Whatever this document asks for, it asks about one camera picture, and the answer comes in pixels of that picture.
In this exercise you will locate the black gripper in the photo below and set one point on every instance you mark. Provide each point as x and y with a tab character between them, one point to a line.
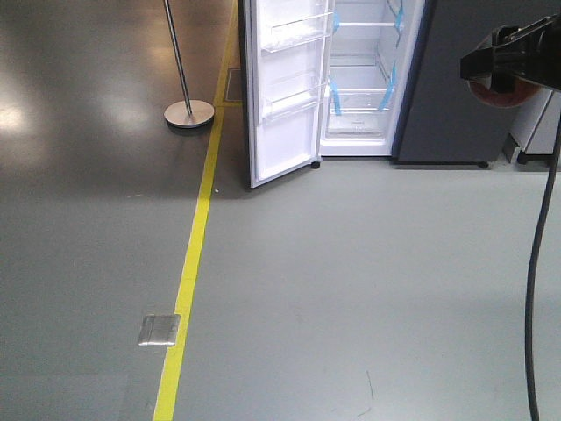
511	54

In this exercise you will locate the red yellow apple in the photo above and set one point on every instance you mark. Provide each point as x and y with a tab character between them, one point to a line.
521	94

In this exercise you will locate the grey fridge body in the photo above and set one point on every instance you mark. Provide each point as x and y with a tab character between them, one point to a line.
411	50

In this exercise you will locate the clear fridge crisper drawer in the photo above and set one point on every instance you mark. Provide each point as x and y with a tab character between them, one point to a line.
358	112

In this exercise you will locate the white fridge door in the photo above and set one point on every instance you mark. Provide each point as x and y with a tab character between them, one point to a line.
287	144

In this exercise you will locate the grey kitchen cabinets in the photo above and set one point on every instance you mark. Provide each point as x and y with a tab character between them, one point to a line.
532	135

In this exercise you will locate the clear door shelf bin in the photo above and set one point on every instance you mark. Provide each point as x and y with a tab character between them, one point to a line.
289	94
279	36

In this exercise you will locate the silver sign stand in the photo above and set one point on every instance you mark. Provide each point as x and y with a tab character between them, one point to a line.
187	113

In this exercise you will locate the metal floor socket plate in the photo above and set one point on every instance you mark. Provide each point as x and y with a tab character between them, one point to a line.
159	330

